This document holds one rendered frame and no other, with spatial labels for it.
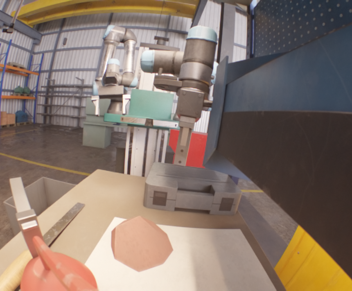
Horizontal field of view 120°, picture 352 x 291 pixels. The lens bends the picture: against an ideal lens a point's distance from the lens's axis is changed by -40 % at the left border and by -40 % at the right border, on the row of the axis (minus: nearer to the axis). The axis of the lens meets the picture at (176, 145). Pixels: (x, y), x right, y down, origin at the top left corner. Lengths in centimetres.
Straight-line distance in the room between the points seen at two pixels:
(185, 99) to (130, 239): 27
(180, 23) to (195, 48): 965
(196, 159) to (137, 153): 149
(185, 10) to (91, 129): 618
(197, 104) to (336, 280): 104
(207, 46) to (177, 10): 773
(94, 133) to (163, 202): 479
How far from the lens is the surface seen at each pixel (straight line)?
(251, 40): 66
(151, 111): 134
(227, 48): 408
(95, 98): 88
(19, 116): 1059
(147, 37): 958
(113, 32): 124
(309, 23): 41
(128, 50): 118
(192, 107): 32
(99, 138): 511
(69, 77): 1040
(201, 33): 41
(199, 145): 273
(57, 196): 164
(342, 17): 35
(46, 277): 17
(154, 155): 148
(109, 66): 95
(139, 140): 145
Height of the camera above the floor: 119
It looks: 10 degrees down
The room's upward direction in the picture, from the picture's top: 8 degrees clockwise
